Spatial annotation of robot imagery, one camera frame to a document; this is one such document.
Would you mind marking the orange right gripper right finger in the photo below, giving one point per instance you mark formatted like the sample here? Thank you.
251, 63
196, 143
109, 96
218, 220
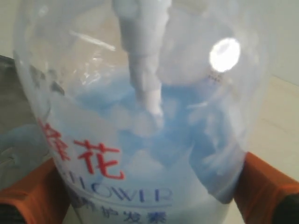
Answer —
264, 195

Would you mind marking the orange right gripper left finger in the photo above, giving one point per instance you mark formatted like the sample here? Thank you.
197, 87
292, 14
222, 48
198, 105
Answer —
38, 198

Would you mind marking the round stainless steel plate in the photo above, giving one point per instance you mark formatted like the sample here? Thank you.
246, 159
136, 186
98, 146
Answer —
14, 107

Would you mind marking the blue pump lotion bottle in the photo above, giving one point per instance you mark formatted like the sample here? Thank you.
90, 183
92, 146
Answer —
146, 105

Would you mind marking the pale blue soap blob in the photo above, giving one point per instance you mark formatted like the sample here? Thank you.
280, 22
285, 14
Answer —
22, 149

